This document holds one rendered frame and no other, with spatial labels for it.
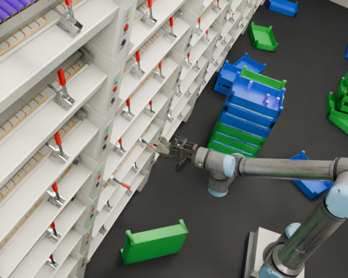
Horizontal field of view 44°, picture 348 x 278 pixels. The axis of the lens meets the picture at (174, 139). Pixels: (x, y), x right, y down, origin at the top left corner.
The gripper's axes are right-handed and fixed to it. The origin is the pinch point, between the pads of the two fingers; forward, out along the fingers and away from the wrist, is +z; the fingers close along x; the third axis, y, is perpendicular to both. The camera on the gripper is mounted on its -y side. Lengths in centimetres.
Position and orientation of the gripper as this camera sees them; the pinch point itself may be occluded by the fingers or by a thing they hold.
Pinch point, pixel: (154, 146)
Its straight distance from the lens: 198.3
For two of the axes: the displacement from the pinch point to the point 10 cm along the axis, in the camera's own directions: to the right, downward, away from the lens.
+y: 0.2, -7.5, -6.6
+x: -3.9, 6.0, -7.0
